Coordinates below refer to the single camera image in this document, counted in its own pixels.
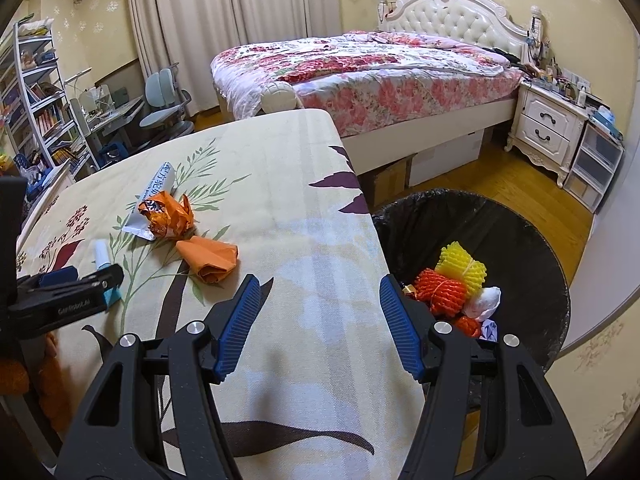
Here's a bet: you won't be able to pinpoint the bed with floral quilt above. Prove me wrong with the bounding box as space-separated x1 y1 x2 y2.
210 32 524 174

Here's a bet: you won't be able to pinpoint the beige curtains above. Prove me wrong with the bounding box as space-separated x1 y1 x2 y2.
128 0 343 114

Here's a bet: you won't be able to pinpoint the black trash bin with liner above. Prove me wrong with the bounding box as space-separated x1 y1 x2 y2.
373 188 570 373

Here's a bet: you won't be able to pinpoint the white box under bed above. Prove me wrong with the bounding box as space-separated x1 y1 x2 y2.
408 130 484 186

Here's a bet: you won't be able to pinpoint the white bedside nightstand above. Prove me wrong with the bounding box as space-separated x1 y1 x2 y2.
504 78 588 188

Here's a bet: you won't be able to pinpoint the yellow foam fruit net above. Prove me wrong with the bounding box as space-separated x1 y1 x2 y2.
435 242 487 299

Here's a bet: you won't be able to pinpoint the light blue desk chair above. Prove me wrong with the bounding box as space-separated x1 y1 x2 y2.
139 63 194 150

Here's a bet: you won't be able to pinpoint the floral pattern tablecloth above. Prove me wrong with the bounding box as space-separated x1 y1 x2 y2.
17 110 423 479

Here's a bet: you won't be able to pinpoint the red foam fruit net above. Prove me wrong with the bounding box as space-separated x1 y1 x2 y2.
413 269 466 318

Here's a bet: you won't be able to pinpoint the milk powder sachet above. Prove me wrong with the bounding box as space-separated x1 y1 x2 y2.
120 160 177 242

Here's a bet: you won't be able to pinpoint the white bookshelf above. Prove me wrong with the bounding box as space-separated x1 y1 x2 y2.
1 18 99 181

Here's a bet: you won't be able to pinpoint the white plastic bag ball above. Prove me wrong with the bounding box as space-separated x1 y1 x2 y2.
462 286 501 323

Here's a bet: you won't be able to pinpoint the plastic drawer storage unit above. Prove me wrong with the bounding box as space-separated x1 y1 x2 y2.
564 119 624 214

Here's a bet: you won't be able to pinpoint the teal white small box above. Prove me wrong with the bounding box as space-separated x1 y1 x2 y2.
92 238 123 309

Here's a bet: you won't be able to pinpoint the lavender paper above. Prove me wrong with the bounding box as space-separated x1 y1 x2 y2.
480 318 498 342

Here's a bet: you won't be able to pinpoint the small red orange wrapper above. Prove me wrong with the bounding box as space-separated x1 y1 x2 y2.
452 315 482 338

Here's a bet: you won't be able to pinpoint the study desk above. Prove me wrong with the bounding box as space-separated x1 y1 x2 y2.
70 96 145 158

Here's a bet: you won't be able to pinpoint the white tufted headboard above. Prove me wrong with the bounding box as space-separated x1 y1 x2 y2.
378 0 544 63

